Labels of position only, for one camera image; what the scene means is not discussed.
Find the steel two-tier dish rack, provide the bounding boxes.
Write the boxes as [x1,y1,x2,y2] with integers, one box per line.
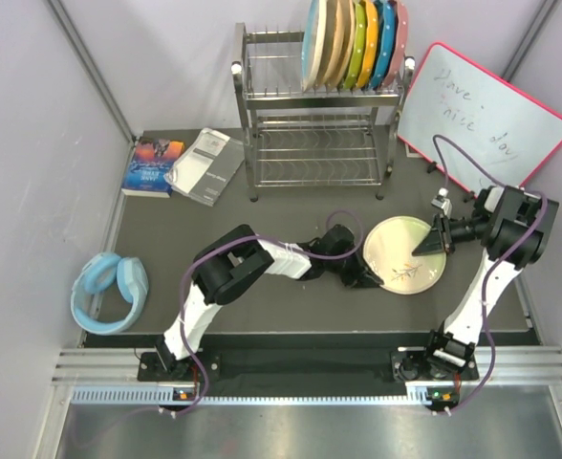
[230,23,416,202]

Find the pink framed whiteboard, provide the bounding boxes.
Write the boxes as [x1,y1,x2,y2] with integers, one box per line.
[398,42,562,191]

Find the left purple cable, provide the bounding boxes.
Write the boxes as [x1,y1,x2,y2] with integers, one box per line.
[178,208,364,417]

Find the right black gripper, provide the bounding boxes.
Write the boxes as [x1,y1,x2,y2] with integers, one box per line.
[412,214,487,259]

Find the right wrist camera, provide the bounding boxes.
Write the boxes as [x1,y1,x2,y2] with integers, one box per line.
[431,187,452,217]

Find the pink polka dot plate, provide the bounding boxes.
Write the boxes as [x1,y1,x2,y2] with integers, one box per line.
[381,1,409,88]

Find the grey slotted cable duct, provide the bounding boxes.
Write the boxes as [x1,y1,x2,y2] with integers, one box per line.
[71,385,455,406]

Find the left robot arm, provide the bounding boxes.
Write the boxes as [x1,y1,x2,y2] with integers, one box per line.
[156,224,384,380]

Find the cream green plate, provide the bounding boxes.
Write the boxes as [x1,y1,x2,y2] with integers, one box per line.
[362,216,446,295]

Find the white blue leaf plate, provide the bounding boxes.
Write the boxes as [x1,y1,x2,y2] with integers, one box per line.
[301,0,327,93]

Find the yellow polka dot plate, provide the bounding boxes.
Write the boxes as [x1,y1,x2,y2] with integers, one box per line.
[355,1,379,89]

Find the green polka dot plate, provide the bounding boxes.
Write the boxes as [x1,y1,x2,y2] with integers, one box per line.
[341,1,367,90]

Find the grey white booklet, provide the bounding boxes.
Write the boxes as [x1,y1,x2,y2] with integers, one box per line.
[164,128,245,207]

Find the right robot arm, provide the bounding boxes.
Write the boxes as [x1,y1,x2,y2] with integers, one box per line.
[412,186,559,380]

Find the blue orange paperback book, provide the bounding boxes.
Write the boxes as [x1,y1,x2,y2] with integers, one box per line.
[121,137,184,198]

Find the beige bird plate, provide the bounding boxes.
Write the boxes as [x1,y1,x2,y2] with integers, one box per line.
[314,0,345,88]
[326,0,356,90]

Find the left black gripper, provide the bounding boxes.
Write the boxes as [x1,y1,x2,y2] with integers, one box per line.
[325,244,380,289]

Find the light blue headphones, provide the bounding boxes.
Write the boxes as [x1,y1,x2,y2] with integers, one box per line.
[70,251,150,336]

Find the blue polka dot plate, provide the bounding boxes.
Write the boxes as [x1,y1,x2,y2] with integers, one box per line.
[368,1,397,90]

